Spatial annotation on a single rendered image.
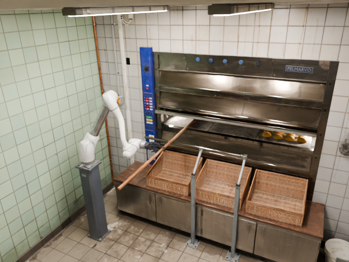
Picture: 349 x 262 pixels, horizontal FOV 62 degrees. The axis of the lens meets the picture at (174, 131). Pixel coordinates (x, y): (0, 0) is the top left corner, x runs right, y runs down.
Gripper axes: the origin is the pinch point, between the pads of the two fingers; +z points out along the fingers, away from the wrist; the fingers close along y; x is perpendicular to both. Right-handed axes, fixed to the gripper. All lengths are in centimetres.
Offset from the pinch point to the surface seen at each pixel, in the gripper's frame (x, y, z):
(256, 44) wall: -59, -103, 79
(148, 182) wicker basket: -10, 55, -26
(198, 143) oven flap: -60, 17, 17
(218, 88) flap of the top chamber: -58, -55, 42
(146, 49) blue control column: -58, -93, -47
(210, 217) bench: -5, 76, 55
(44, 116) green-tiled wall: 36, -32, -126
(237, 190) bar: 1, 29, 83
